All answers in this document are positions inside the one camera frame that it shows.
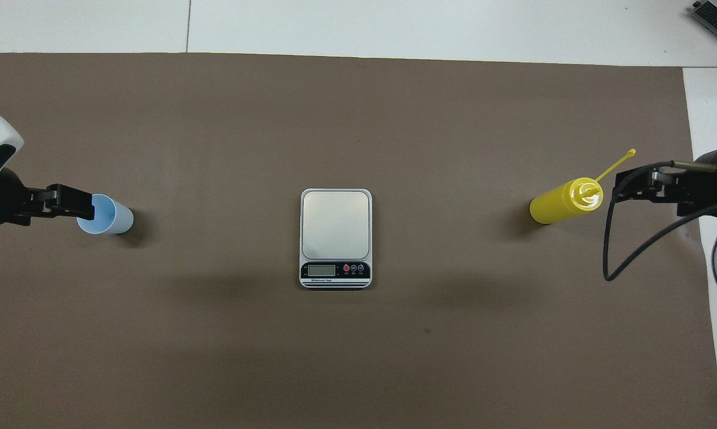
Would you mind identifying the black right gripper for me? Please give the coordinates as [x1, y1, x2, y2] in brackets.
[615, 165, 717, 216]

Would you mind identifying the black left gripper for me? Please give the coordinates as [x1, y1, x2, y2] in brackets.
[0, 168, 95, 229]

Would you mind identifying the light blue plastic cup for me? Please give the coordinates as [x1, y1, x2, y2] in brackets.
[76, 194, 135, 235]

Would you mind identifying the yellow squeeze bottle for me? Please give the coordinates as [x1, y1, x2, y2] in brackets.
[529, 148, 637, 225]

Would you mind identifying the silver digital kitchen scale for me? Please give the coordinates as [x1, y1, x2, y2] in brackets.
[299, 188, 373, 290]

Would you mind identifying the brown paper table mat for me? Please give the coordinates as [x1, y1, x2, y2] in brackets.
[0, 52, 717, 429]

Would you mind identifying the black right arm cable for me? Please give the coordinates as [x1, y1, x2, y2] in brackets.
[603, 160, 717, 282]

